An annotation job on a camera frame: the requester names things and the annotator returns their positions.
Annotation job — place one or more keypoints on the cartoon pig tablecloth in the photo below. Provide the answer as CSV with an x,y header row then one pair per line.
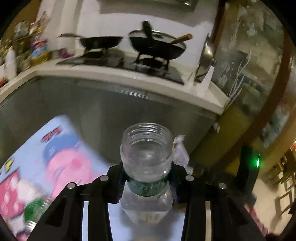
x,y
39,170

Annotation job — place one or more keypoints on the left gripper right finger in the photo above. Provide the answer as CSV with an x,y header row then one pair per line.
x,y
211,213

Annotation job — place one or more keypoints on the white tissue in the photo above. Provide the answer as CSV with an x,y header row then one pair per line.
x,y
181,156

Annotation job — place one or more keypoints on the green silver soda can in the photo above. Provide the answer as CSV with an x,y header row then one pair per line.
x,y
36,203

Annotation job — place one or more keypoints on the black wok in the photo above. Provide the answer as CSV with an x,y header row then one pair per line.
x,y
158,44

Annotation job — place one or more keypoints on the kitchen counter cabinet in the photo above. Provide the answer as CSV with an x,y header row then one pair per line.
x,y
102,102

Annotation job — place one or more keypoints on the black gas stove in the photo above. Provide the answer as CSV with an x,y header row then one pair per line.
x,y
115,58

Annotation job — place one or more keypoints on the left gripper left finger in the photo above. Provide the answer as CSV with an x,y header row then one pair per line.
x,y
63,220

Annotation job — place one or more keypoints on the black frying pan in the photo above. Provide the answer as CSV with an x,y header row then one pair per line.
x,y
102,42

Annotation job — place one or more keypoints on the clear plastic bottle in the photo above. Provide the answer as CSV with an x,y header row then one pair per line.
x,y
147,154

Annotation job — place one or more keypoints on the steel pot lid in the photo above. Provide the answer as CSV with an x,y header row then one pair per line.
x,y
206,61

